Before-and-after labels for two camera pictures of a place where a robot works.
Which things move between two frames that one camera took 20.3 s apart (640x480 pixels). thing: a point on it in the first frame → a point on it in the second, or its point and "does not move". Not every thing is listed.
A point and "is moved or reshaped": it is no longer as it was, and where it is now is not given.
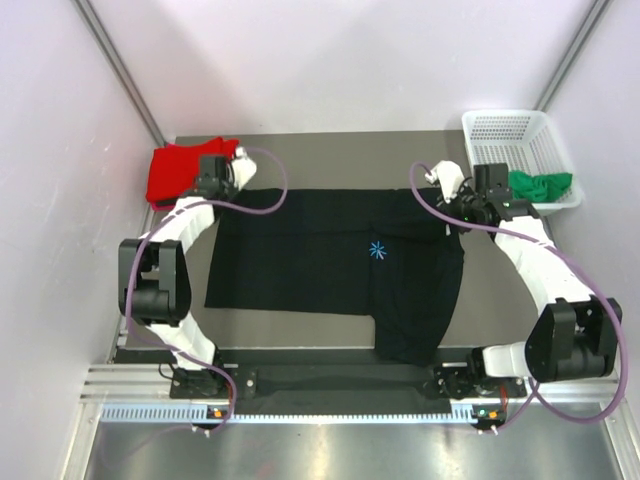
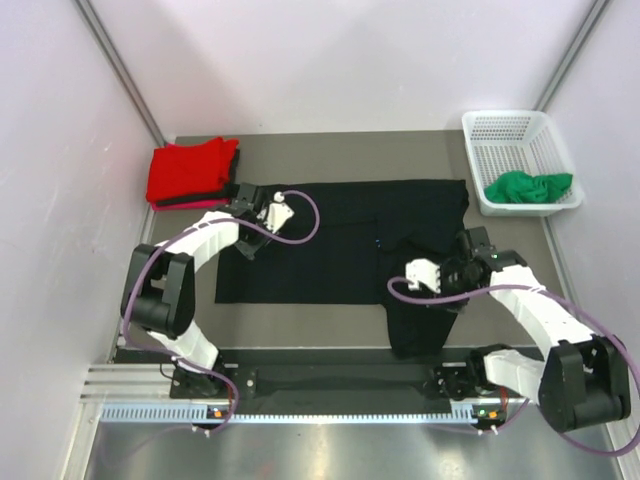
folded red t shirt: [172, 169] does not move
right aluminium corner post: [597, 11] does not move
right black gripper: [463, 191] → [443, 271]
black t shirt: [389, 252] is moved or reshaped
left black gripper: [231, 185] → [251, 251]
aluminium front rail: [152, 381] does not move
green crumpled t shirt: [544, 188] does not move
